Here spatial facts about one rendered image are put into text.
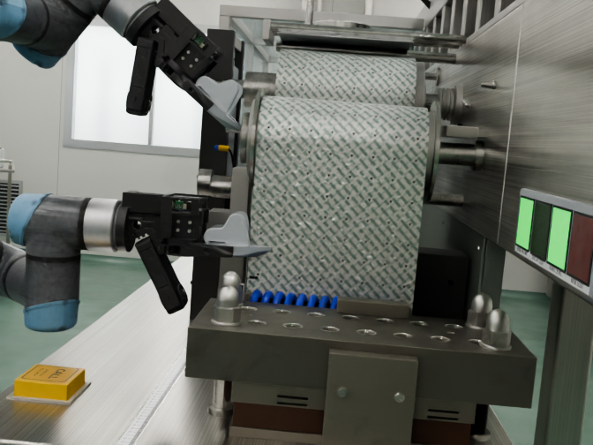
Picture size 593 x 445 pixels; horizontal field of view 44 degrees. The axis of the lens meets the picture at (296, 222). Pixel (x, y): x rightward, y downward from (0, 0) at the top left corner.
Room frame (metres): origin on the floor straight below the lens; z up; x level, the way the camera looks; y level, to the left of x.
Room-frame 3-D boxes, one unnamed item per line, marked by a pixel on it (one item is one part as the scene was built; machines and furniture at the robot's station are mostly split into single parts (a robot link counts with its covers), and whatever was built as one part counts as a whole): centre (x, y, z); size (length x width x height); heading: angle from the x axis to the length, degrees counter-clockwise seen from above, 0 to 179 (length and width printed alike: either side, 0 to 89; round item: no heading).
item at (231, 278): (0.96, 0.08, 1.05); 0.04 x 0.04 x 0.04
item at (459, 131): (1.08, -0.23, 1.28); 0.06 x 0.05 x 0.02; 88
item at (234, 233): (1.01, 0.08, 1.12); 0.09 x 0.03 x 0.06; 86
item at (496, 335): (0.85, -0.25, 1.05); 0.04 x 0.04 x 0.04
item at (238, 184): (1.13, 0.11, 1.05); 0.06 x 0.05 x 0.31; 88
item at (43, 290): (1.05, 0.35, 1.01); 0.11 x 0.08 x 0.11; 45
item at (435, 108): (1.08, -0.19, 1.25); 0.15 x 0.01 x 0.15; 178
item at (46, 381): (0.94, 0.31, 0.91); 0.07 x 0.07 x 0.02; 88
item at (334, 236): (1.02, -0.05, 1.11); 0.23 x 0.01 x 0.18; 88
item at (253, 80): (1.34, 0.08, 1.34); 0.06 x 0.06 x 0.06; 88
